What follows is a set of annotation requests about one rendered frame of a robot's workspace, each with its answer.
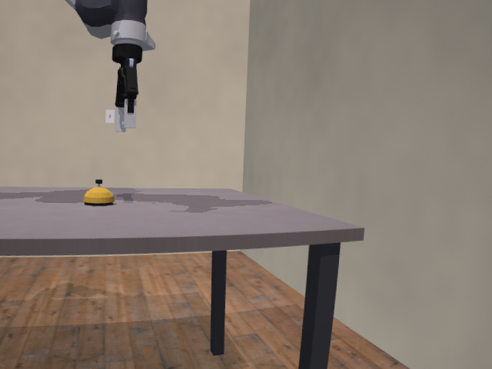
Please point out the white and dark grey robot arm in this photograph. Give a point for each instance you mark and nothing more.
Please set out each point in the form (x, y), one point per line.
(123, 20)

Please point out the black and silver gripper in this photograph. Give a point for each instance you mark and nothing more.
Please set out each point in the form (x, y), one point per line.
(128, 55)

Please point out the yellow desk bell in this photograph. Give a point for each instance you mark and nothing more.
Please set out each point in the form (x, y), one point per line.
(98, 195)

